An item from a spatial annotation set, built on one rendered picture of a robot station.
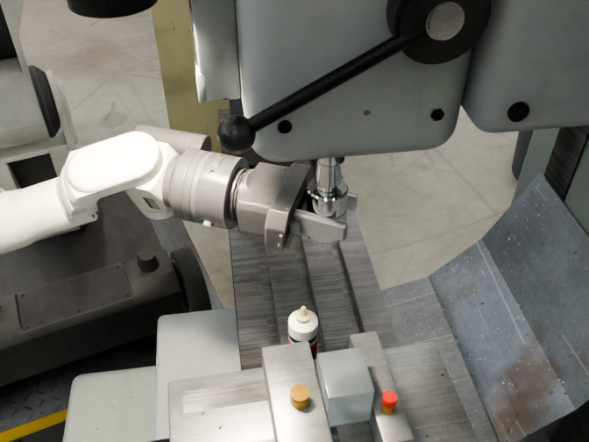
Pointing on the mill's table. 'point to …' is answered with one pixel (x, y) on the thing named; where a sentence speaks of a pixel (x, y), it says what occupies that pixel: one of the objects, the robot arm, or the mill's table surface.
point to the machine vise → (436, 381)
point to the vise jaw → (278, 383)
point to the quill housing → (297, 140)
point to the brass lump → (300, 396)
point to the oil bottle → (303, 328)
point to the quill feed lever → (421, 27)
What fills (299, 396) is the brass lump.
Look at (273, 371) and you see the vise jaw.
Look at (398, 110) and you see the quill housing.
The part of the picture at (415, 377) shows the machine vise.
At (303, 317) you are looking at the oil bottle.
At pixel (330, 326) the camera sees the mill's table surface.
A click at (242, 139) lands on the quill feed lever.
